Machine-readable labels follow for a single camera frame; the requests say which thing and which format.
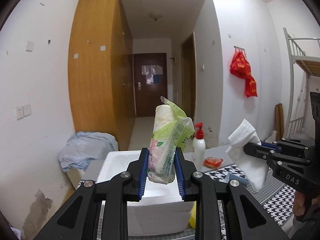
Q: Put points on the ceiling lamp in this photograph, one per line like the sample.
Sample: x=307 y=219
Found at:
x=155 y=15

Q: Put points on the light blue cloth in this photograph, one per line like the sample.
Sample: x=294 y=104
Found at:
x=84 y=147

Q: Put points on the red snack packet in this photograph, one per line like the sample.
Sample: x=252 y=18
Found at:
x=212 y=162

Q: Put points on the white metal bunk bed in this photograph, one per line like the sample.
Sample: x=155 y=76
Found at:
x=303 y=54

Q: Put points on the white foam box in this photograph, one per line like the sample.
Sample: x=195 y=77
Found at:
x=161 y=210

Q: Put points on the right hand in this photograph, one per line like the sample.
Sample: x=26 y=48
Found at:
x=301 y=204

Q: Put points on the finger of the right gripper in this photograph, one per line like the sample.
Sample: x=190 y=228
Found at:
x=271 y=144
x=261 y=152

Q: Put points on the red plastic bag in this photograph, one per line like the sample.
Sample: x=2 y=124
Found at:
x=241 y=68

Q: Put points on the green tissue pack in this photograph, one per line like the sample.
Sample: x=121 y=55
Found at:
x=172 y=128

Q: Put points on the blue face mask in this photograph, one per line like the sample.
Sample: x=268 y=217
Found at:
x=241 y=180

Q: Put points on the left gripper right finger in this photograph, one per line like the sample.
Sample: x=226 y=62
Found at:
x=195 y=186

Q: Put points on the wooden planks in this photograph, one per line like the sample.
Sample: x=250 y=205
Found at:
x=279 y=121

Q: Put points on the white lotion pump bottle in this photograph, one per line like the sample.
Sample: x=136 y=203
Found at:
x=199 y=146

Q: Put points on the dark brown door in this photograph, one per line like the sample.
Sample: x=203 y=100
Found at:
x=150 y=76

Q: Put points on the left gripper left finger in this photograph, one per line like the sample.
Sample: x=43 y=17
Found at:
x=127 y=186

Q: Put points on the wall socket panel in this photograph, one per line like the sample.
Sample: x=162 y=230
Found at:
x=23 y=111

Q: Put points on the houndstooth table mat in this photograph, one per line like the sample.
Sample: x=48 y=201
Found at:
x=275 y=197

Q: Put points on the wooden wardrobe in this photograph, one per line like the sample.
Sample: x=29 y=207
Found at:
x=100 y=70

